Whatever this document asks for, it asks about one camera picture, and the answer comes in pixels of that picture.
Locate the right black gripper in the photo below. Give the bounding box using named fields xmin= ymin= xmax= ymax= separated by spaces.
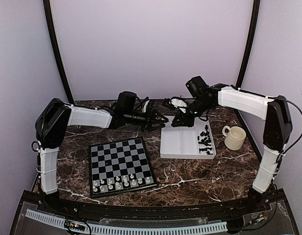
xmin=171 ymin=97 xmax=213 ymax=127

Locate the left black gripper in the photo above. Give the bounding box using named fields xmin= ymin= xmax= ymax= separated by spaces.
xmin=124 ymin=106 xmax=168 ymax=132

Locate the white plastic compartment tray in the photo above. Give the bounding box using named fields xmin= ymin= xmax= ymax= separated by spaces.
xmin=160 ymin=116 xmax=216 ymax=160

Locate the black grey chessboard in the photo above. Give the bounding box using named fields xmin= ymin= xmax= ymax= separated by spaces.
xmin=89 ymin=137 xmax=158 ymax=198

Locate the white king chess piece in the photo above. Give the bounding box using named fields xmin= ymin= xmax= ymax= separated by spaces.
xmin=131 ymin=179 xmax=137 ymax=186

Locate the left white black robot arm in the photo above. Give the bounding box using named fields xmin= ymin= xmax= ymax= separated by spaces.
xmin=34 ymin=91 xmax=168 ymax=213

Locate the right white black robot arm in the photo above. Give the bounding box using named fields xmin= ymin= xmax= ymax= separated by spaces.
xmin=168 ymin=76 xmax=293 ymax=194

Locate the pile of black chess pieces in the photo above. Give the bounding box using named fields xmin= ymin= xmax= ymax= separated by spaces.
xmin=197 ymin=124 xmax=213 ymax=155

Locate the cream ribbed mug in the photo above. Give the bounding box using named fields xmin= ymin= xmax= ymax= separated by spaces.
xmin=222 ymin=125 xmax=246 ymax=151

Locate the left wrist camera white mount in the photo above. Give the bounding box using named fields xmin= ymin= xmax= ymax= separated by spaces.
xmin=140 ymin=96 xmax=154 ymax=113

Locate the white slotted cable duct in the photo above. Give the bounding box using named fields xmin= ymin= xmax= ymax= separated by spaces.
xmin=25 ymin=209 xmax=228 ymax=235

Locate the black front rail base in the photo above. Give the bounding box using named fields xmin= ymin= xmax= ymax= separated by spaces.
xmin=10 ymin=189 xmax=299 ymax=235

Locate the right black frame post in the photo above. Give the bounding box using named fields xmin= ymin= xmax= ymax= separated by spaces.
xmin=236 ymin=0 xmax=260 ymax=88

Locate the black frame post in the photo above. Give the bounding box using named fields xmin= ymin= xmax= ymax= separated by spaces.
xmin=236 ymin=0 xmax=260 ymax=88
xmin=43 ymin=0 xmax=74 ymax=104

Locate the left black frame post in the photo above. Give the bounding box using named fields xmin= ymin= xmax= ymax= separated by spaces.
xmin=43 ymin=0 xmax=74 ymax=104

